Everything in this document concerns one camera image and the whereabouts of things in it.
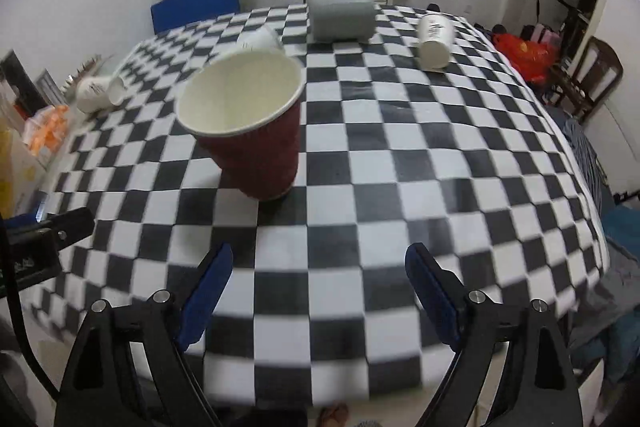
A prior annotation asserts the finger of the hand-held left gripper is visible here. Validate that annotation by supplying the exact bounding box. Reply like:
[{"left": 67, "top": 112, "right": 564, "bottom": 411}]
[{"left": 0, "top": 206, "right": 96, "bottom": 258}]

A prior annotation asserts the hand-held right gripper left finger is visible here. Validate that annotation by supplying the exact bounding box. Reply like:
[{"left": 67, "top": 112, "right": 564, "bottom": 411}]
[{"left": 59, "top": 242, "right": 234, "bottom": 427}]

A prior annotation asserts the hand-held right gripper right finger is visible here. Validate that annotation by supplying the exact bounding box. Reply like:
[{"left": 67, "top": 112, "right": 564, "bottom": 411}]
[{"left": 404, "top": 242, "right": 583, "bottom": 427}]

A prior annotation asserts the red paper cup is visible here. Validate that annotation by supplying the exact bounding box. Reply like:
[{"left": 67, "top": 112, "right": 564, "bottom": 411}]
[{"left": 175, "top": 48, "right": 305, "bottom": 202}]

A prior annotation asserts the white printed paper cup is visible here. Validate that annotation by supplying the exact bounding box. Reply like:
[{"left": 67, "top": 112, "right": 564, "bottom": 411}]
[
  {"left": 75, "top": 74, "right": 126, "bottom": 114},
  {"left": 416, "top": 12, "right": 456, "bottom": 72}
]

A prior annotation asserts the plain white paper cup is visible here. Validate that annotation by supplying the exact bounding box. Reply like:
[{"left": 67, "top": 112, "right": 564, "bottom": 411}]
[{"left": 234, "top": 24, "right": 286, "bottom": 56}]

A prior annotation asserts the yellow cardboard box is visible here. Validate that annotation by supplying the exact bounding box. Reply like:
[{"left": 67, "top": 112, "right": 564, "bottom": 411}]
[{"left": 0, "top": 122, "right": 48, "bottom": 218}]

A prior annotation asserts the orange packet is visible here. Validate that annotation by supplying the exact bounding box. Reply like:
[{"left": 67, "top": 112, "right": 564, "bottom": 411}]
[{"left": 22, "top": 104, "right": 71, "bottom": 158}]

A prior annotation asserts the black white checkered tablecloth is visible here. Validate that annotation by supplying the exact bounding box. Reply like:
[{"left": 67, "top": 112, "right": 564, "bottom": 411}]
[{"left": 22, "top": 3, "right": 612, "bottom": 409}]

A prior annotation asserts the person's foot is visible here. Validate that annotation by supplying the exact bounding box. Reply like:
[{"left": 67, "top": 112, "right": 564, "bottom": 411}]
[{"left": 319, "top": 402, "right": 352, "bottom": 427}]

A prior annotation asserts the grey blue cloth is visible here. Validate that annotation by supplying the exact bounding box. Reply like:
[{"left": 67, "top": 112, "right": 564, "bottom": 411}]
[{"left": 552, "top": 109, "right": 640, "bottom": 390}]

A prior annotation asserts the blue cushion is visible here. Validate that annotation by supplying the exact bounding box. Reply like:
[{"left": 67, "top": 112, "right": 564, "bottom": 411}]
[{"left": 150, "top": 0, "right": 241, "bottom": 36}]

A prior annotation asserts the red plastic bag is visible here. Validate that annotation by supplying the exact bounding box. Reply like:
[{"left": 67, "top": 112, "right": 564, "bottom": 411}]
[{"left": 492, "top": 33, "right": 559, "bottom": 84}]

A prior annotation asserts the dark wooden chair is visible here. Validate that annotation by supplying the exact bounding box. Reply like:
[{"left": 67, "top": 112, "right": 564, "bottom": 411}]
[{"left": 546, "top": 36, "right": 625, "bottom": 124}]

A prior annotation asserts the grey rectangular block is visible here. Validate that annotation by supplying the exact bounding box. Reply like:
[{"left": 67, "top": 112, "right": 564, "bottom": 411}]
[{"left": 307, "top": 0, "right": 377, "bottom": 43}]

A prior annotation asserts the black cable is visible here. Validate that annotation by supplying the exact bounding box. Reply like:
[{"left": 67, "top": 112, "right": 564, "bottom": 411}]
[{"left": 0, "top": 227, "right": 62, "bottom": 404}]

